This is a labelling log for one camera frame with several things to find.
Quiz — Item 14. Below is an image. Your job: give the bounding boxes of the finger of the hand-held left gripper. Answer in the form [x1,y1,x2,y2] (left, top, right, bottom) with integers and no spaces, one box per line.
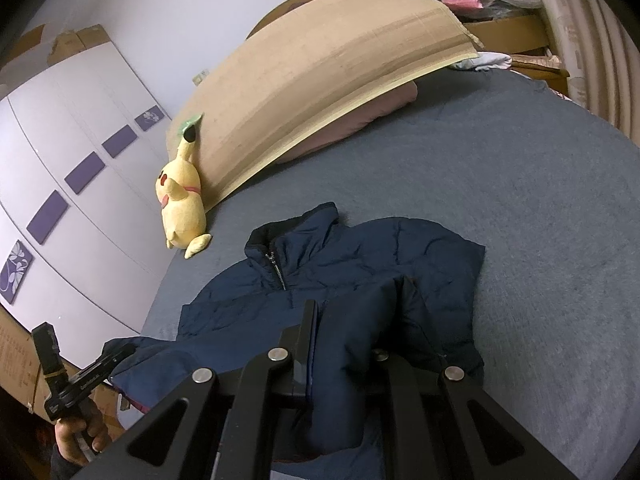
[101,338,139,368]

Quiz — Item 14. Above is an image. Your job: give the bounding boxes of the white crumpled cloth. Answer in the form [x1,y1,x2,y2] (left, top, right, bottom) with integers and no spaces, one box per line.
[447,52,514,72]

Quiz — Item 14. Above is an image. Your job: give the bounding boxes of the tan crinkled bag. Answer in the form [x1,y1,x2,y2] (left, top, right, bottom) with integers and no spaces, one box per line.
[509,52,572,82]

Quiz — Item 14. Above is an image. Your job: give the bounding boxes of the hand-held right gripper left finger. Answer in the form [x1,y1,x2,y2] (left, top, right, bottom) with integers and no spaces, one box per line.
[70,300,321,480]

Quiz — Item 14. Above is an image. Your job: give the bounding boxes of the person's left forearm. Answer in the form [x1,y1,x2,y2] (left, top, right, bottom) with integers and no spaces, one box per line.
[49,442,87,480]

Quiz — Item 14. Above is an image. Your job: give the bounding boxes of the navy blue padded jacket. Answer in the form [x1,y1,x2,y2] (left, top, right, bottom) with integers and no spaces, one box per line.
[109,202,487,480]

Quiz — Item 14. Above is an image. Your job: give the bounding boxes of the brown pillow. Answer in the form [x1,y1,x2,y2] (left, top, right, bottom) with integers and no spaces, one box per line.
[272,80,419,166]

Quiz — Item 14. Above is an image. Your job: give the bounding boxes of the dark wooden headboard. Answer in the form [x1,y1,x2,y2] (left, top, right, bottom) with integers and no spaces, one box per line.
[244,0,351,41]

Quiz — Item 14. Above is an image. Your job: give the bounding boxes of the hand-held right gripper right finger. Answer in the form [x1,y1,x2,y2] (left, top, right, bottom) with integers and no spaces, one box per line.
[370,347,583,480]

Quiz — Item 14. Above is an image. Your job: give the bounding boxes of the beige striped curtain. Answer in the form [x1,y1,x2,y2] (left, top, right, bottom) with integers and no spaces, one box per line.
[520,0,640,128]

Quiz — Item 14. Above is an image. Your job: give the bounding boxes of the brown cardboard box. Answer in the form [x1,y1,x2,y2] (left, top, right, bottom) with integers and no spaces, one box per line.
[460,14,552,54]

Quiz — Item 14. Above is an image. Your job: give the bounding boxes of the person's left hand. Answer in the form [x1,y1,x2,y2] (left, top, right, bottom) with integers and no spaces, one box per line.
[54,394,112,467]

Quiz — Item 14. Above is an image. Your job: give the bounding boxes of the printed cardboard box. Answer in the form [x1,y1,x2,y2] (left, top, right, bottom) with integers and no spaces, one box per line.
[0,310,127,442]

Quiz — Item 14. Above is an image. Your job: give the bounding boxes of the yellow plush toy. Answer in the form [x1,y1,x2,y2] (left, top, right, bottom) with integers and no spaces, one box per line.
[156,112,214,260]

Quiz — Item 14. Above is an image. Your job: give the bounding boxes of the grey bed sheet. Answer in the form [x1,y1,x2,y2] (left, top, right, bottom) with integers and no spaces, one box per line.
[140,67,640,480]

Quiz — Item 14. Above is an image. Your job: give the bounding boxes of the white wardrobe with purple panels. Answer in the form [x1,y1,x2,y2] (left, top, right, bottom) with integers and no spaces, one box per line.
[0,37,197,361]

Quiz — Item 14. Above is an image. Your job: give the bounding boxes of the flattened cardboard boxes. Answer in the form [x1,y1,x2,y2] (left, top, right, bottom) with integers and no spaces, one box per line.
[0,24,114,87]

